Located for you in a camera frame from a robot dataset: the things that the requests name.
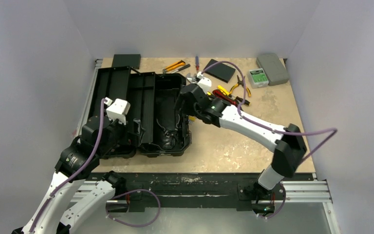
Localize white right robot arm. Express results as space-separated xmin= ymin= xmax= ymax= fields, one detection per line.
xmin=175 ymin=84 xmax=307 ymax=198

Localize black flat box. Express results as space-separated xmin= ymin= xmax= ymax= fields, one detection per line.
xmin=204 ymin=59 xmax=236 ymax=83

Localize yellow handled screwdriver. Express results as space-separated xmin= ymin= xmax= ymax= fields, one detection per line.
xmin=217 ymin=85 xmax=243 ymax=102

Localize red handled adjustable wrench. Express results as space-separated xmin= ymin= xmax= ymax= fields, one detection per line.
xmin=186 ymin=73 xmax=197 ymax=84

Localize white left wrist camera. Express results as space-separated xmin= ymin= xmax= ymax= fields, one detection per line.
xmin=104 ymin=97 xmax=131 ymax=125

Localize red blue screwdriver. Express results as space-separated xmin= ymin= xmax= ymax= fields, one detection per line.
xmin=195 ymin=56 xmax=200 ymax=72

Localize green labelled clear box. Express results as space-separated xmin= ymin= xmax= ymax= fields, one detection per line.
xmin=248 ymin=68 xmax=269 ymax=89

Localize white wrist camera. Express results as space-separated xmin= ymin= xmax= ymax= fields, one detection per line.
xmin=196 ymin=72 xmax=212 ymax=93
xmin=104 ymin=97 xmax=131 ymax=125

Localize aluminium rail frame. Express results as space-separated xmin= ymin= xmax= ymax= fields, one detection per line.
xmin=252 ymin=180 xmax=341 ymax=234

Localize black network switch box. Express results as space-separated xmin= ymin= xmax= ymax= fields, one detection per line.
xmin=112 ymin=54 xmax=141 ymax=69

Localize grey plastic case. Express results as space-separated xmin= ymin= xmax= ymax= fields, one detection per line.
xmin=256 ymin=53 xmax=290 ymax=86

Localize red black handled tool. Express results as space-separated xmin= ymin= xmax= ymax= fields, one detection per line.
xmin=212 ymin=89 xmax=238 ymax=106

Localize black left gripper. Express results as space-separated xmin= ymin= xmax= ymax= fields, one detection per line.
xmin=96 ymin=108 xmax=145 ymax=156

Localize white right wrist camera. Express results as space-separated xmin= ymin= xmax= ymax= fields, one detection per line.
xmin=196 ymin=72 xmax=212 ymax=93

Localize black plastic toolbox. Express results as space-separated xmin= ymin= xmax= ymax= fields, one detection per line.
xmin=88 ymin=67 xmax=191 ymax=159

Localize yellow handled pliers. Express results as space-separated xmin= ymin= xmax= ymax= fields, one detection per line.
xmin=229 ymin=75 xmax=252 ymax=98

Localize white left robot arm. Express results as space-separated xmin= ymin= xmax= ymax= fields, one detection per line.
xmin=12 ymin=115 xmax=128 ymax=234

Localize yellow utility knife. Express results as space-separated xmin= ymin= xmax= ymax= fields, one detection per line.
xmin=162 ymin=60 xmax=186 ymax=74

